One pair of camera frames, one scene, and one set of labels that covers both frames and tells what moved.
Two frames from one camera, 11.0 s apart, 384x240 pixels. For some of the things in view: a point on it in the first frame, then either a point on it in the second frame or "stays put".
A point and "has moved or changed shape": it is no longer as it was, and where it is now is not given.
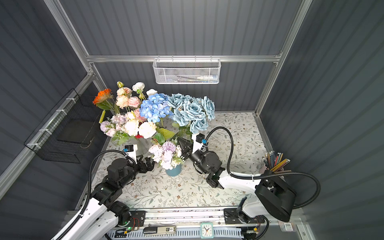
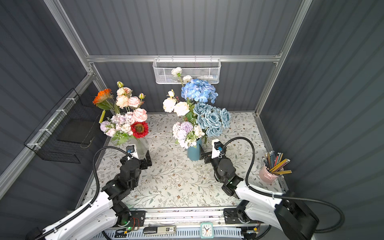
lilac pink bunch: [168, 154] -> [186, 134]
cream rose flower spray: [123, 94] stays put
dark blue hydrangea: [155, 107] -> [198, 90]
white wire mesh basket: [187, 71] stays put
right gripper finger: [185, 147] -> [206, 156]
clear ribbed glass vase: [143, 146] stays put
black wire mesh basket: [72, 121] stays put
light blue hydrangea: [194, 112] -> [213, 120]
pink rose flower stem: [134, 102] stays put
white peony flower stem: [146, 129] -> [170, 104]
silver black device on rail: [153, 229] stays put
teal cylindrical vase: [175, 171] has moved or changed shape
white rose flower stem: [138, 87] -> [177, 71]
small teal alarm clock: [207, 230] stays put
